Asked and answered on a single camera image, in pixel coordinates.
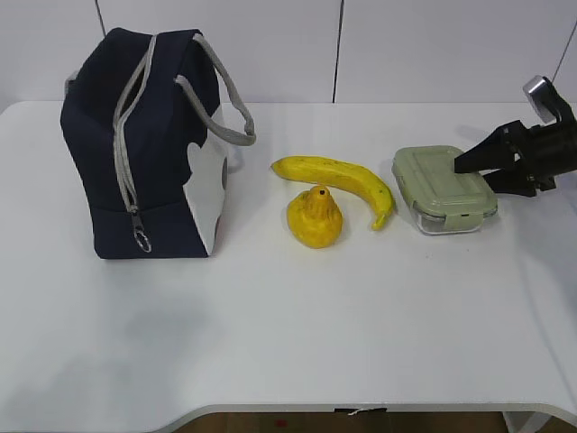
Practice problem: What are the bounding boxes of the white table leg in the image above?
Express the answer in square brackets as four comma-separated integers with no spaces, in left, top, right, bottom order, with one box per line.
[502,411,552,433]

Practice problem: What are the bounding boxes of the navy blue lunch bag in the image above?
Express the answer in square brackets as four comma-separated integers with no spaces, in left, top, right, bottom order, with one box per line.
[60,28,256,259]

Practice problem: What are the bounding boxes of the yellow pear-shaped toy fruit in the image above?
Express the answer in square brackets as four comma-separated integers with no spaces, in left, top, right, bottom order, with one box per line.
[286,185,343,249]

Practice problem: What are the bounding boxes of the yellow banana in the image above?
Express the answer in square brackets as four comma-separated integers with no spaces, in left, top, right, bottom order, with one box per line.
[271,155,395,231]

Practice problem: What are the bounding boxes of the glass container green lid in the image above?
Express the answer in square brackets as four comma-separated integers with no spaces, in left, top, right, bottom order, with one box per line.
[392,145,498,235]

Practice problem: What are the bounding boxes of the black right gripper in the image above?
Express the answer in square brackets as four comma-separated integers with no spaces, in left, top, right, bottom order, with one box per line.
[453,76,576,198]

